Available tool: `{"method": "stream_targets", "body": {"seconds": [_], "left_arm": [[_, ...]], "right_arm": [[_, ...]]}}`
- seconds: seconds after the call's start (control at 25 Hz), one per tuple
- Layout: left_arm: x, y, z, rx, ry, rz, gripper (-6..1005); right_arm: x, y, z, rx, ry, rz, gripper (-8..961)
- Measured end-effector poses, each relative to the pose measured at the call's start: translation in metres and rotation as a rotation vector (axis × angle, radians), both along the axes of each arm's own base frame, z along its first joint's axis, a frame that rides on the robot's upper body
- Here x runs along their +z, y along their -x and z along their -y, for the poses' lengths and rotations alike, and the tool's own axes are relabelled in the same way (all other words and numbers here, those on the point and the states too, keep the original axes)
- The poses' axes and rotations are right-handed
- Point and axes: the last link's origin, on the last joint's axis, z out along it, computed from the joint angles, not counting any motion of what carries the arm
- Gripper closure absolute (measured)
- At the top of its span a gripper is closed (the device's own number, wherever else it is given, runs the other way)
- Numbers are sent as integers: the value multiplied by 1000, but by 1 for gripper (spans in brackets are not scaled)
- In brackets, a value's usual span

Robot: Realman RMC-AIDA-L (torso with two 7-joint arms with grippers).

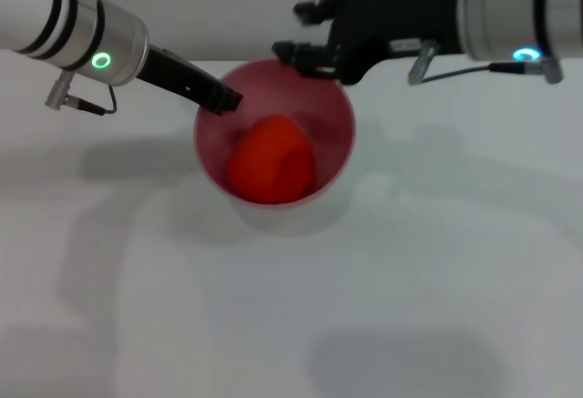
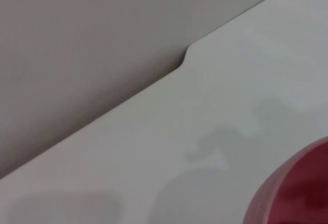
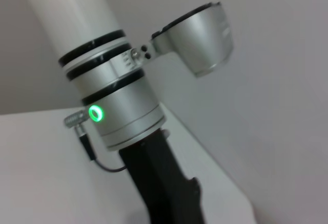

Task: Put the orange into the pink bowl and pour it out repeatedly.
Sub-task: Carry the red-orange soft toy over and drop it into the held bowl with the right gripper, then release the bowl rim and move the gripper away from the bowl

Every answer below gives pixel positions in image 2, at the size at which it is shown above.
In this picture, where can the pink plastic bowl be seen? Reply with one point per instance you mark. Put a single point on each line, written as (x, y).
(294, 190)

